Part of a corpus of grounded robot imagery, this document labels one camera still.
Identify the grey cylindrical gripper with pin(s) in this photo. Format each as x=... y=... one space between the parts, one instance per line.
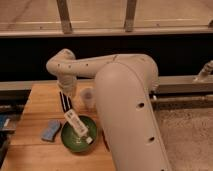
x=68 y=87

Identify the left metal frame post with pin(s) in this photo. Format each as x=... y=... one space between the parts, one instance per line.
x=64 y=16

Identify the right metal frame post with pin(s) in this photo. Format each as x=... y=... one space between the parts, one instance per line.
x=130 y=15

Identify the metal frame post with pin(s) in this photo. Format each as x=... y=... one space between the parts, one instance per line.
x=130 y=15
x=64 y=16

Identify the blue sponge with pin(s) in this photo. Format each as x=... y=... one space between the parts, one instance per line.
x=51 y=130

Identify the green bowl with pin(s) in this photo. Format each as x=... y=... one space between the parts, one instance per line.
x=79 y=140

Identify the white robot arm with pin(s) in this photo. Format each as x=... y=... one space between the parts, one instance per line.
x=122 y=84

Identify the clear plastic cup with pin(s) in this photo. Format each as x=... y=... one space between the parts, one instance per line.
x=87 y=97

